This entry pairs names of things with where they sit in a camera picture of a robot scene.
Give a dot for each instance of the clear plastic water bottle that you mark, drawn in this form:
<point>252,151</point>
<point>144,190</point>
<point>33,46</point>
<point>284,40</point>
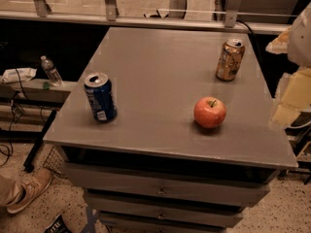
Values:
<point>51,71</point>

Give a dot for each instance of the wire mesh basket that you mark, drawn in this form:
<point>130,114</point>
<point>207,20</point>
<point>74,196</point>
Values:
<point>53,162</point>

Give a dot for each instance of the red apple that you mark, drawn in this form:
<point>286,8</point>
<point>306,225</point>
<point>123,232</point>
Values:
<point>209,112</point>

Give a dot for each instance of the orange soda can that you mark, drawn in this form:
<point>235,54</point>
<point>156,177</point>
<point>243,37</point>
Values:
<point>230,59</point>

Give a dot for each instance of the blue pepsi can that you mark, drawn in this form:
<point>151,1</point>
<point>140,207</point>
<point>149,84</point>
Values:
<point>98,89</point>

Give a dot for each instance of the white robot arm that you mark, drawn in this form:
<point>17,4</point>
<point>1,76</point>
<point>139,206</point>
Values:
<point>299,44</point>

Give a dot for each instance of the low side bench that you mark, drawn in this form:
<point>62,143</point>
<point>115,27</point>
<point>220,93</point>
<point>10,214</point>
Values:
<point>33,94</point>

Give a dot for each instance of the tan sneaker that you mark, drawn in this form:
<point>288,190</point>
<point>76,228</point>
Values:
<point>31,190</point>

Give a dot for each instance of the white crumpled cloth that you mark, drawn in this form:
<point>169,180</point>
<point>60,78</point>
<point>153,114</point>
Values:
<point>17,75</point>

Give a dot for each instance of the metal window frame rail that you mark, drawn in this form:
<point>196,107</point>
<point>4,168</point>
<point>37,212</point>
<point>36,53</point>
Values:
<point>260,16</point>

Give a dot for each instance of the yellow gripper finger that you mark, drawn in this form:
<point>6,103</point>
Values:
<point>293,96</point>
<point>280,44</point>

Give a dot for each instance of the black printed bag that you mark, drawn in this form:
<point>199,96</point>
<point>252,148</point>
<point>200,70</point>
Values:
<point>58,226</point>

